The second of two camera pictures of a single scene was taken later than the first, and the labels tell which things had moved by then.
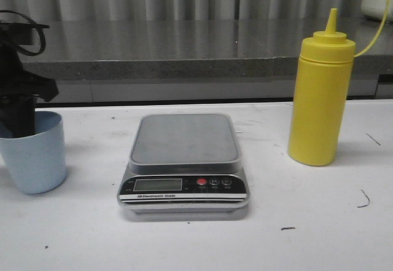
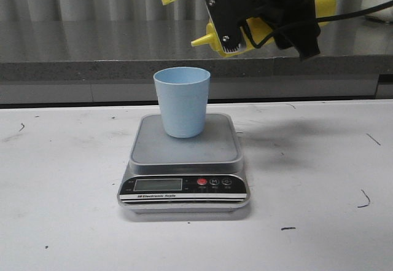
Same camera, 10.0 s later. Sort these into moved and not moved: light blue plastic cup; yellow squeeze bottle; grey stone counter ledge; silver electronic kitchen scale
Moved: light blue plastic cup; yellow squeeze bottle
Not moved: silver electronic kitchen scale; grey stone counter ledge
